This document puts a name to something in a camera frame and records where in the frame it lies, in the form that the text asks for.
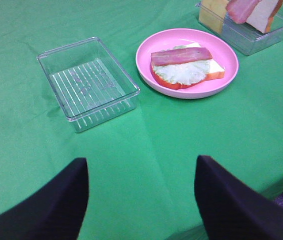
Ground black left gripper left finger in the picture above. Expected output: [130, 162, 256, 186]
[0, 157, 89, 240]

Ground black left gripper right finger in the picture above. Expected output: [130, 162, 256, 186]
[194, 155, 283, 240]

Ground bread slice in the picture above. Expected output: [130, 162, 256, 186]
[246, 0, 283, 34]
[150, 42, 226, 90]

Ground green lettuce leaf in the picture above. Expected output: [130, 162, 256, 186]
[152, 44, 211, 86]

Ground straight bacon strip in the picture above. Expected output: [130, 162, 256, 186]
[150, 47, 213, 66]

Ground yellow cheese slice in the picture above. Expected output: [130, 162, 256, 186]
[198, 0, 229, 34]

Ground curved bacon strip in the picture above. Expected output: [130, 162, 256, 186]
[225, 0, 260, 24]

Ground clear left plastic tray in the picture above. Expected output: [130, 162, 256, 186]
[37, 37, 140, 133]

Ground clear plastic tray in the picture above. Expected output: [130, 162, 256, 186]
[37, 37, 140, 133]
[195, 1, 283, 56]

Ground pink plate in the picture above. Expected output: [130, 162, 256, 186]
[135, 28, 239, 99]

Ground clear right plastic tray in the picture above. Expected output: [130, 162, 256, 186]
[195, 1, 283, 56]

